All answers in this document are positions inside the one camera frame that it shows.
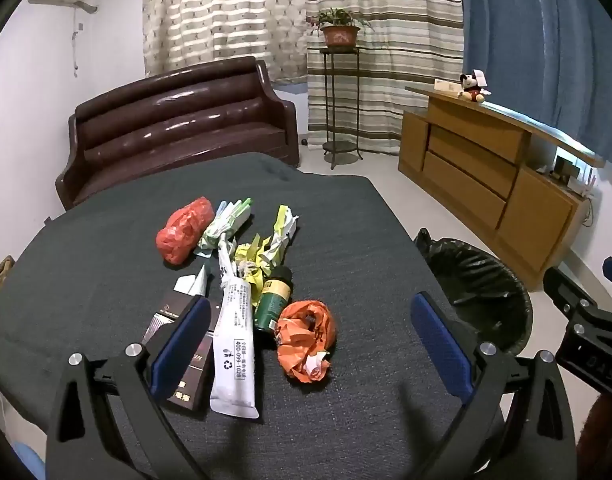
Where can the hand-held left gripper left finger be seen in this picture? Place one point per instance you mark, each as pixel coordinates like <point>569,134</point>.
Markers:
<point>180,345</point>

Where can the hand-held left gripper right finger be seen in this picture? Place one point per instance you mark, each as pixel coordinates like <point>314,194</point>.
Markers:
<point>441,345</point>

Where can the black carton box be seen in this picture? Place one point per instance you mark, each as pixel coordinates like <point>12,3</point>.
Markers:
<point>195,375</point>

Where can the white squeezed tube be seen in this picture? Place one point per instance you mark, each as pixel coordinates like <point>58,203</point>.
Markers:
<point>233,350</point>

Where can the white pale blue packet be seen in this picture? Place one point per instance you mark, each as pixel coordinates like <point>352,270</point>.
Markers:
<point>193,282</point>

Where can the trash bin with black liner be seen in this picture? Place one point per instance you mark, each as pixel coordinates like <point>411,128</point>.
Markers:
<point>481,285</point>

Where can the green bottle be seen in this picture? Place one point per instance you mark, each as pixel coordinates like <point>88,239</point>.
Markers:
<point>272,302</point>

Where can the red plastic bag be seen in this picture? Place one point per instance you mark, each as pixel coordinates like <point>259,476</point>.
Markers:
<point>183,230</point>

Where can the orange plastic bag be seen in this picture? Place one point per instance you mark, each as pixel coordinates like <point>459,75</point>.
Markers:
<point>303,340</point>

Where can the green and white wrapper bundle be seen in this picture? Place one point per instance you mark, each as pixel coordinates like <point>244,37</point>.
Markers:
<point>228,220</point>

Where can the pale yellow green wrapper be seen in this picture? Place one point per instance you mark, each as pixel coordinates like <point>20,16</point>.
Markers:
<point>283,230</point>

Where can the person's right forearm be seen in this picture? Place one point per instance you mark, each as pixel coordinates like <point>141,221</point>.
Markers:
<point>606,440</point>

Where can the white router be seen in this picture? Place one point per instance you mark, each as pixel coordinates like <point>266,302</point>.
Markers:
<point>583,185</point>

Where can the dark brown small box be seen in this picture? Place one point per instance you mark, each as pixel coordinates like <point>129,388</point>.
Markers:
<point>565,166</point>

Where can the dark grey tablecloth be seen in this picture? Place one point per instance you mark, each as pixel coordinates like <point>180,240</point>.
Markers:
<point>110,240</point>

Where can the wooden cabinet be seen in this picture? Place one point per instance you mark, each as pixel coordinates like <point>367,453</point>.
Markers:
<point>466,180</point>

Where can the light blue object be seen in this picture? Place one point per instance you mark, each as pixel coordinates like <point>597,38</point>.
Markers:
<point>30,462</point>

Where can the tan cloth item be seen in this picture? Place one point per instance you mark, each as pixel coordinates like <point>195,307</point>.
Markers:
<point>0,280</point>

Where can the mouse plush toy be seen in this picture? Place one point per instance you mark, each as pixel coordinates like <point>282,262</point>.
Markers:
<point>471,91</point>

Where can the brown leather sofa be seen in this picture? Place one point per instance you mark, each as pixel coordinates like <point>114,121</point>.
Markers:
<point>175,125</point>

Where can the black metal plant stand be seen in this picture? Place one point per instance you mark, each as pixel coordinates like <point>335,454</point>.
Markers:
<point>342,147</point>

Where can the white paper tag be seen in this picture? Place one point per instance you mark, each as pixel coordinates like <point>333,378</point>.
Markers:
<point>480,77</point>

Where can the beige cardboard box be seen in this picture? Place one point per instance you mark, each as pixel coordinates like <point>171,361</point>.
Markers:
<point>446,87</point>

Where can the blue curtain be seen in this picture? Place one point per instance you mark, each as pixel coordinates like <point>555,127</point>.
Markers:
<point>536,50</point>

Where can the striped curtain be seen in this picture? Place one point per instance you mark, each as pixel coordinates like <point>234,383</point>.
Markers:
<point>396,20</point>

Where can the potted plant in red pot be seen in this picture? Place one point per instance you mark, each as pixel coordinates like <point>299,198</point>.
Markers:
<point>340,35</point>

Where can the beige circle patterned curtain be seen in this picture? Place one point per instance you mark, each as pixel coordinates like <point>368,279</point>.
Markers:
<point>220,15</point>

